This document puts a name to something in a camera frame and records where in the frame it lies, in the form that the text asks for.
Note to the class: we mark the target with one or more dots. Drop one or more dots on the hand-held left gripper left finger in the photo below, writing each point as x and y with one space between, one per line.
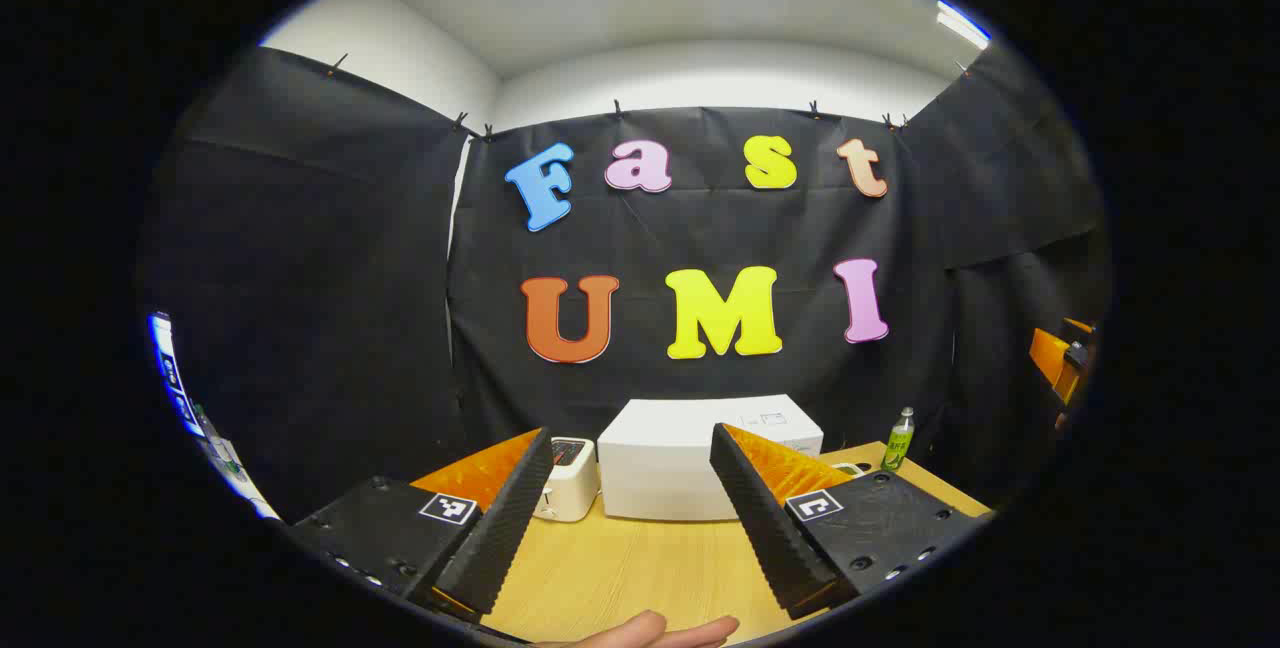
500 538

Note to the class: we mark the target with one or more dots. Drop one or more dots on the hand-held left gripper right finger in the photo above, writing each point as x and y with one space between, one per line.
770 538

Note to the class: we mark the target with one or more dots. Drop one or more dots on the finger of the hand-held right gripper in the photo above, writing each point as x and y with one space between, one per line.
1052 358

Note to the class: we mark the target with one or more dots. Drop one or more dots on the white divided food plate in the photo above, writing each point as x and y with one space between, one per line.
850 469

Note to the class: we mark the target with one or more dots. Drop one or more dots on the white microwave oven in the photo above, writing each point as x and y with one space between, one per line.
660 458

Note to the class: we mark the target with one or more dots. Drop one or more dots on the white toaster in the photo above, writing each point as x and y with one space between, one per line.
572 488

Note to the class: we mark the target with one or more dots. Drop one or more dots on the green drink bottle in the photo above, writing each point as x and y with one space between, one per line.
899 443

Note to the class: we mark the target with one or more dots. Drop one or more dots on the black backdrop cloth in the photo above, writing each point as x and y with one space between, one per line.
350 278

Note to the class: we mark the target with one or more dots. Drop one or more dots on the small ceiling light panel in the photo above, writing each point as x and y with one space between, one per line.
962 25

